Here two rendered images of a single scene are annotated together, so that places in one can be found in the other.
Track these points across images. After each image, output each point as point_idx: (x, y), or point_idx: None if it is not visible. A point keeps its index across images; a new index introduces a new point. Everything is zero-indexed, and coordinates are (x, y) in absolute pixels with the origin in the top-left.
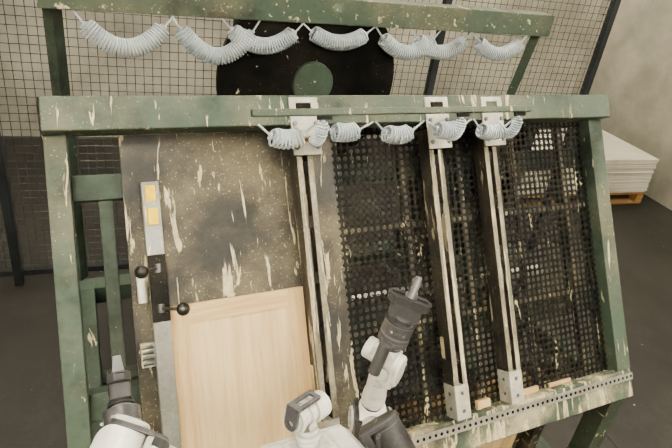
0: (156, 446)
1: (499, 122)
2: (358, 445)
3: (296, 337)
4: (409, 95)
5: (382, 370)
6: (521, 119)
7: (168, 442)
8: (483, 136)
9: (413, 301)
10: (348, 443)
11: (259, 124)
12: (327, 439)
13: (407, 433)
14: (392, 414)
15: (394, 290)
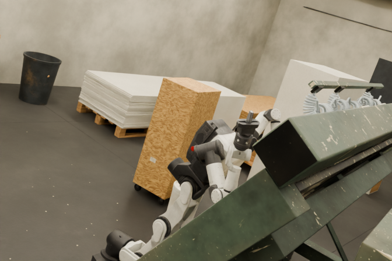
0: (264, 112)
1: (322, 103)
2: (220, 137)
3: None
4: (391, 103)
5: (235, 168)
6: (308, 94)
7: (263, 114)
8: (318, 112)
9: (245, 119)
10: (224, 140)
11: (380, 95)
12: (231, 144)
13: (207, 145)
14: (217, 140)
15: (256, 122)
